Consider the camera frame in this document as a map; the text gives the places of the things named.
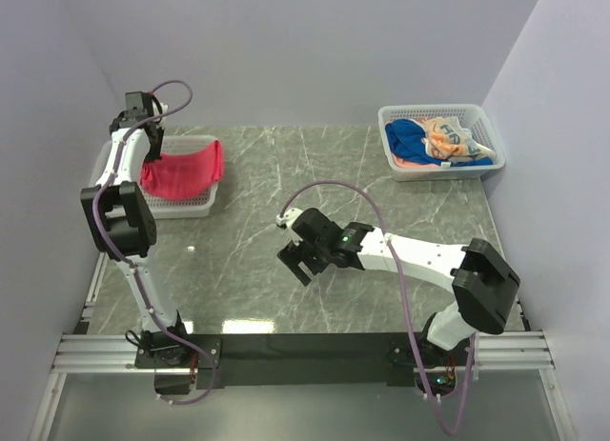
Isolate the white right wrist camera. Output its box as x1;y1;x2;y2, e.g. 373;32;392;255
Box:
275;208;302;231

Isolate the pink red towel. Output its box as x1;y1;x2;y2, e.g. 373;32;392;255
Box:
140;140;224;201

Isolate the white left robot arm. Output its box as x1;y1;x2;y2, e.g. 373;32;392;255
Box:
80;91;193;368

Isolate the aluminium rail frame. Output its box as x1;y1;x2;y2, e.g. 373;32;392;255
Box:
29;331;578;440

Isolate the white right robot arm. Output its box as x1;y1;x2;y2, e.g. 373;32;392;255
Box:
275;208;520;368

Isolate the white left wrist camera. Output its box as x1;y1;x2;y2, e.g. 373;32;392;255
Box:
152;96;169;115

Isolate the peach orange towel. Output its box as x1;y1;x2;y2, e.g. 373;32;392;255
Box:
393;156;437;169

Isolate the beige patterned towel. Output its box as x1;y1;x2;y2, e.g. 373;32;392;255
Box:
418;116;497;165

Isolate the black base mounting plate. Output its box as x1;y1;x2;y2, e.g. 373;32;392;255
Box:
133;331;473;394

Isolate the blue towel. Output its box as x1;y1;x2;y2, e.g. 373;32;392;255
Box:
385;118;495;167

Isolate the white basket with towels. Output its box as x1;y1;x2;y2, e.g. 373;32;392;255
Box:
377;104;506;182

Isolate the empty white plastic basket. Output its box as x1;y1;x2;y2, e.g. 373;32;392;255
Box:
80;130;224;226

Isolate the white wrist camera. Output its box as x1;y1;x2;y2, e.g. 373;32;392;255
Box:
275;208;302;231
152;96;169;115

